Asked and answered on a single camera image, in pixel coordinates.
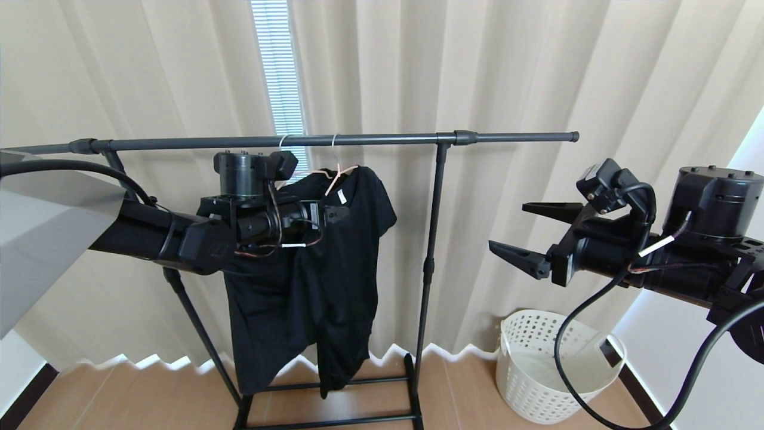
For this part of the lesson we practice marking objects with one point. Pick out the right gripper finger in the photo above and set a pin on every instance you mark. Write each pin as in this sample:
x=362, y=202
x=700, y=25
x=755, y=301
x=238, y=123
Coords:
x=525, y=260
x=555, y=210

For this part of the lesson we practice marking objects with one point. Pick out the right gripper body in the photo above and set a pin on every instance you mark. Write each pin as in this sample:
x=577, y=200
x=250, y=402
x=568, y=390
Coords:
x=603, y=254

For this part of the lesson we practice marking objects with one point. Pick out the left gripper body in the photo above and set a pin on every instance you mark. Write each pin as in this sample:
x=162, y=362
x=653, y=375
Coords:
x=298, y=220

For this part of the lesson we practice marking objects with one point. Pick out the pink clothes hanger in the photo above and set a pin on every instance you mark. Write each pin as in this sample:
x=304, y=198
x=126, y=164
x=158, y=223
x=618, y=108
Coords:
x=282, y=143
x=334, y=173

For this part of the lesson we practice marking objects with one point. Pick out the black garment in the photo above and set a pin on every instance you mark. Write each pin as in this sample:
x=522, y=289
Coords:
x=358, y=269
x=256, y=334

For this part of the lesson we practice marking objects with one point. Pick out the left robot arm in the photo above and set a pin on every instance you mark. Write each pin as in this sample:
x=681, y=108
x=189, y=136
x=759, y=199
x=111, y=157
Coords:
x=48, y=227

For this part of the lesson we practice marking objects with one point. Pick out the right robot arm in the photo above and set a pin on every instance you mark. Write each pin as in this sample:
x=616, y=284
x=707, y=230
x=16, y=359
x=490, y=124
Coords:
x=710, y=203

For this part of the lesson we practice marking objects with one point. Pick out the black clothes rack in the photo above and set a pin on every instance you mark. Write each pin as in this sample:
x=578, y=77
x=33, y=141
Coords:
x=507, y=137

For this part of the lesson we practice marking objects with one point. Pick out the white laundry basket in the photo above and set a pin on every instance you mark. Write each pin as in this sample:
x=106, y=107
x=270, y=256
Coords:
x=531, y=382

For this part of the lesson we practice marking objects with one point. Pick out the window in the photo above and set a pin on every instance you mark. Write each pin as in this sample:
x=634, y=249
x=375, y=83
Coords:
x=280, y=71

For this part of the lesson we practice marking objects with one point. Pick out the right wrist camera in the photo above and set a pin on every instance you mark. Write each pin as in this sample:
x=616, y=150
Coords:
x=603, y=179

